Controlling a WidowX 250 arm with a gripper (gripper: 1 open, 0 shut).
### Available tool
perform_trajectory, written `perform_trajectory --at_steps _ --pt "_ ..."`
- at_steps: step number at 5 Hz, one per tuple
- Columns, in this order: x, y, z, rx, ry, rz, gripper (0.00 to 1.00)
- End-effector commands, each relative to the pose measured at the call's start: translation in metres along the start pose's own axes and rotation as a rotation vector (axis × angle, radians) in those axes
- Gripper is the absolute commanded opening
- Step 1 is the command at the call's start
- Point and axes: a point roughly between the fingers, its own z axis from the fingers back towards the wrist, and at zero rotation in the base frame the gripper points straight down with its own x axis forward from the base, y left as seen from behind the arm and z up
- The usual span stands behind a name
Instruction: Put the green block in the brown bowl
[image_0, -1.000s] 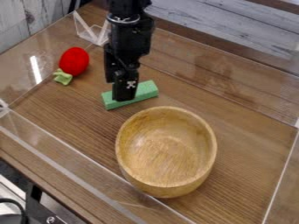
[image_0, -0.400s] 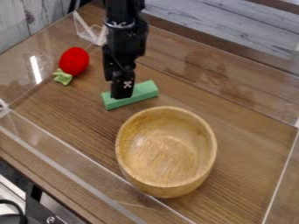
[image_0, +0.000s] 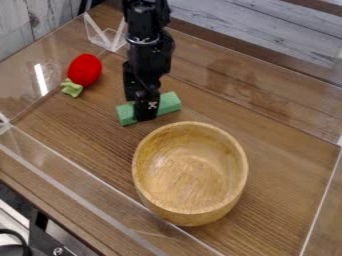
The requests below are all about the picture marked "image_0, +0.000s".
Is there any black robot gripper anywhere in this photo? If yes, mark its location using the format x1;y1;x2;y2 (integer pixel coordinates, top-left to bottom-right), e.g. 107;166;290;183
123;34;175;121

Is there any green rectangular block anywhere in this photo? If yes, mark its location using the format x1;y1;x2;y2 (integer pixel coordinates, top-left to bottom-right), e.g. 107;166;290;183
117;91;182;126

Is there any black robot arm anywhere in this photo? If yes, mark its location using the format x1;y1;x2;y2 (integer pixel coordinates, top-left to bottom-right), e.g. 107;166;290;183
122;0;175;121

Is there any brown wooden bowl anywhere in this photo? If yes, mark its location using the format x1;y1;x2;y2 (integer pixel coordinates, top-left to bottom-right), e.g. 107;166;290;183
133;121;249;227

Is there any red plush strawberry toy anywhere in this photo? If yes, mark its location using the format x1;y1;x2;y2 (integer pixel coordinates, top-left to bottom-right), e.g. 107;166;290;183
60;53;103;98

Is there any black metal table bracket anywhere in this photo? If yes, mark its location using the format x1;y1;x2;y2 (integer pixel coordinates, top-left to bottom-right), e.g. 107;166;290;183
28;211;77;256

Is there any black cable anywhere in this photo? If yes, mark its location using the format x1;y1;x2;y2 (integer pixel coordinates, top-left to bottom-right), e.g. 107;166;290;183
0;228;32;256

